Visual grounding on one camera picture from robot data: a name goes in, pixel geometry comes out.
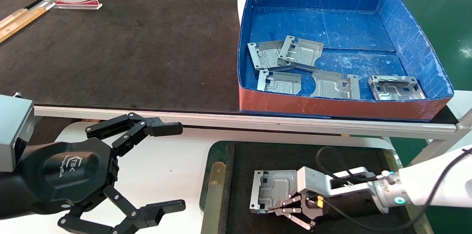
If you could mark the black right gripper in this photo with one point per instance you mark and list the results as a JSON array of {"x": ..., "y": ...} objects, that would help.
[{"x": 346, "y": 204}]

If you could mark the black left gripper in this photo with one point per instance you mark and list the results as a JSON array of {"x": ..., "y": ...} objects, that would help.
[{"x": 66, "y": 171}]

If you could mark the stamped grey metal part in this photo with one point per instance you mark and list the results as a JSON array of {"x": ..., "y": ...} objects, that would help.
[
  {"x": 280, "y": 83},
  {"x": 263, "y": 55},
  {"x": 273, "y": 186},
  {"x": 333, "y": 86},
  {"x": 396, "y": 90},
  {"x": 302, "y": 51}
]

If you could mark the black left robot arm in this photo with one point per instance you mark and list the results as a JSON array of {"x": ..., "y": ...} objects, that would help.
[{"x": 14, "y": 197}]

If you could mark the black tray container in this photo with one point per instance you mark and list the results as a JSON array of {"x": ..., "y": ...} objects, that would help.
[{"x": 273, "y": 156}]

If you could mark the white table leg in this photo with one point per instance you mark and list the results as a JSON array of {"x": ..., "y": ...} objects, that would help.
[{"x": 438, "y": 145}]

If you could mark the white sheet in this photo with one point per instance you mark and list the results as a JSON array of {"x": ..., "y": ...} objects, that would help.
[{"x": 242, "y": 2}]

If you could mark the blue corrugated plastic box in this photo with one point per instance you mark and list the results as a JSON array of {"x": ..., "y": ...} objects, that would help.
[{"x": 332, "y": 24}]

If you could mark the wooden strip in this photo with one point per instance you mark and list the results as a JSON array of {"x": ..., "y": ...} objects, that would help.
[{"x": 25, "y": 22}]

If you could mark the white side table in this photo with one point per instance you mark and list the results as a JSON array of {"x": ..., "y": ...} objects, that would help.
[{"x": 464, "y": 99}]

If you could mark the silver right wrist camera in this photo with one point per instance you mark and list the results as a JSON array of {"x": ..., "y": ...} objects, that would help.
[{"x": 311, "y": 182}]

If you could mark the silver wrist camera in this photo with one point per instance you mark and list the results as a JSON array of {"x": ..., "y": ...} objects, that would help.
[
  {"x": 311, "y": 182},
  {"x": 13, "y": 131}
]

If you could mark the aluminium table edge rail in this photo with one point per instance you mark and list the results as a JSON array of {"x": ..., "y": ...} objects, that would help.
[{"x": 206, "y": 118}]

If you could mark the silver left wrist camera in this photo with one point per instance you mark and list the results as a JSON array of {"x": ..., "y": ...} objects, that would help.
[{"x": 13, "y": 131}]

